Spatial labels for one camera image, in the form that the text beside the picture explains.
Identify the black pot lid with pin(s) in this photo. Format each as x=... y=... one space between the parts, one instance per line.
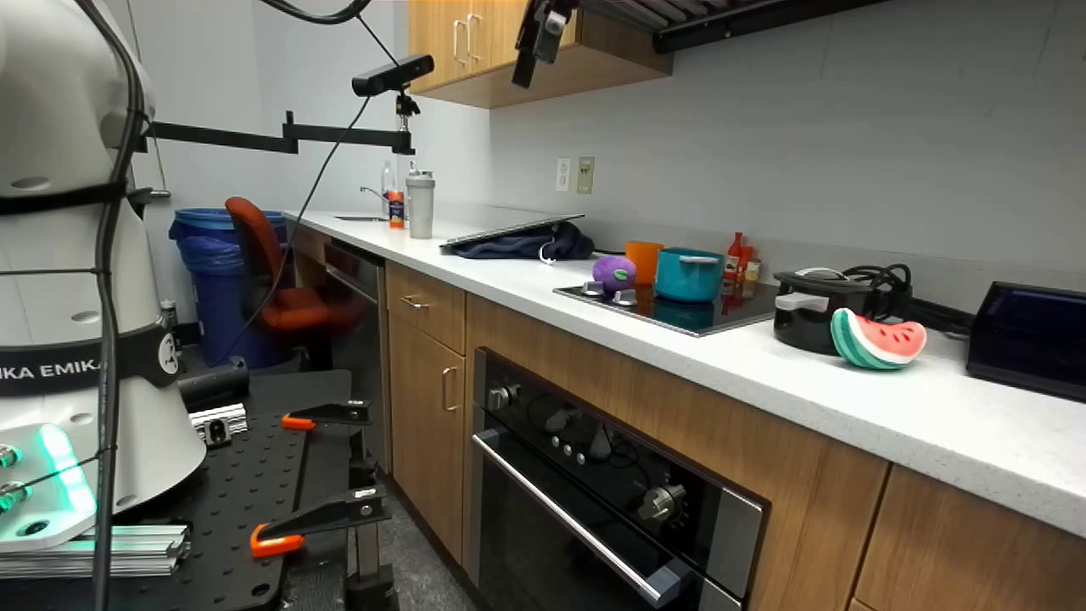
x=818 y=282

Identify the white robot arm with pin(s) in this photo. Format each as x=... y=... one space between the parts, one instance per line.
x=90 y=410

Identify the blue pot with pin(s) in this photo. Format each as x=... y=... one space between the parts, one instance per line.
x=688 y=275

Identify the dark cloth bag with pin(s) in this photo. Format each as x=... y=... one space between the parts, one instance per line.
x=555 y=240

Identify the purple plush toy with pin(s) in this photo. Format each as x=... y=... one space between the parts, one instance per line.
x=611 y=281

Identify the orange cup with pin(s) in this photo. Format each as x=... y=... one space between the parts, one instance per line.
x=646 y=264

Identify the orange soap bottle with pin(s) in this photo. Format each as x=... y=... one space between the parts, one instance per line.
x=394 y=210

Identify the red sauce bottle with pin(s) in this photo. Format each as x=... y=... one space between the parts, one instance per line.
x=738 y=266

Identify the black built-in oven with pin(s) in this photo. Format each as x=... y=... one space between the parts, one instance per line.
x=581 y=513

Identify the red office chair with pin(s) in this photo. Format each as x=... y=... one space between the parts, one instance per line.
x=288 y=313

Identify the wooden upper cabinet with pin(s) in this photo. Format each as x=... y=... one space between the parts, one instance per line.
x=472 y=47

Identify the steel range hood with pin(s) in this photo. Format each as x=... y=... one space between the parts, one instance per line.
x=672 y=25

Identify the blue trash bin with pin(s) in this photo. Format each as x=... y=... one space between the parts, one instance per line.
x=214 y=264

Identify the watermelon slice toy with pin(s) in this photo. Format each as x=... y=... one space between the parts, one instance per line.
x=875 y=346

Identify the black perforated robot table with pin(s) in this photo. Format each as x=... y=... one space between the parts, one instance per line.
x=258 y=478

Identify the black toaster appliance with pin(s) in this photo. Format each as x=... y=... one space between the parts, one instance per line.
x=1030 y=338

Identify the wall power outlet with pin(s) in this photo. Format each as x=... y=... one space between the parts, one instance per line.
x=561 y=176

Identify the orange handled clamp rear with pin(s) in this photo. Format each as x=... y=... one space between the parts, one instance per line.
x=312 y=418

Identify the orange handled clamp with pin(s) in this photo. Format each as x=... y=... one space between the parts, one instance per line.
x=312 y=418
x=291 y=533

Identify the black stereo camera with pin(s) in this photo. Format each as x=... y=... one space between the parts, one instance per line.
x=394 y=75

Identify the orange handled clamp front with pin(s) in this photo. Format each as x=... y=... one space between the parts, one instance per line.
x=291 y=533

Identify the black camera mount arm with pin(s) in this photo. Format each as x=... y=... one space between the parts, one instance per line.
x=288 y=142

